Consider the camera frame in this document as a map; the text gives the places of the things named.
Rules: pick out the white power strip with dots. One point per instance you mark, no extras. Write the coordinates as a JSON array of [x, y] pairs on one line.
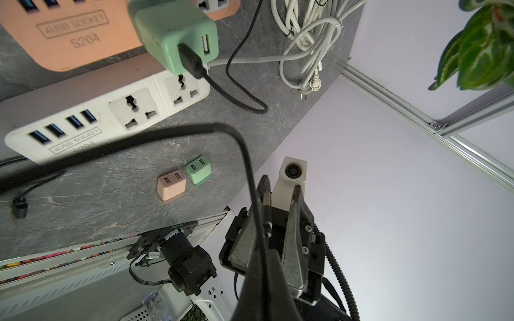
[[116, 115]]

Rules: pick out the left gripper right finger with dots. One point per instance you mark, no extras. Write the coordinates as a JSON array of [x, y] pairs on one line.
[[280, 302]]

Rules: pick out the black USB cable spare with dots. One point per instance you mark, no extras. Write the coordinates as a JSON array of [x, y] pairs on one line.
[[24, 177]]

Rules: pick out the orange power strip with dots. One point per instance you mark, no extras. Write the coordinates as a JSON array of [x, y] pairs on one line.
[[65, 35]]

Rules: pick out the green USB charger cube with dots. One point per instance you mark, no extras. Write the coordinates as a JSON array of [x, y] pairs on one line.
[[162, 26]]

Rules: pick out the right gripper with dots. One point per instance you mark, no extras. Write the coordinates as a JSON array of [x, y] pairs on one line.
[[293, 235]]

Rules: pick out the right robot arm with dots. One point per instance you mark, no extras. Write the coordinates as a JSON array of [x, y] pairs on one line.
[[192, 272]]

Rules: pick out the pink charger cube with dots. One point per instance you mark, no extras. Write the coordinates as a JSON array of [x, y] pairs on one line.
[[171, 186]]

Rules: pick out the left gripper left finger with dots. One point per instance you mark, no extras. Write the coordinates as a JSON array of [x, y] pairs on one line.
[[252, 304]]

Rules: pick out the potted green plant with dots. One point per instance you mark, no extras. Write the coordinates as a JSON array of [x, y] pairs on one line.
[[482, 53]]

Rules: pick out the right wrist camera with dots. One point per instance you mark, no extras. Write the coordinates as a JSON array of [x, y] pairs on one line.
[[292, 172]]

